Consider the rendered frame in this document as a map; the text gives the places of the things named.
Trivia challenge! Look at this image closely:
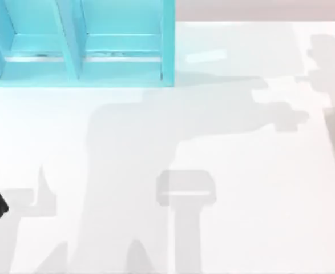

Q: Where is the light blue rack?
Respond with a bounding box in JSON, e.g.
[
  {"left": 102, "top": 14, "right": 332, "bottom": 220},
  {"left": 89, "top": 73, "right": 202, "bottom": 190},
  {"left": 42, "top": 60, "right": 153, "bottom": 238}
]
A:
[{"left": 0, "top": 0, "right": 176, "bottom": 88}]

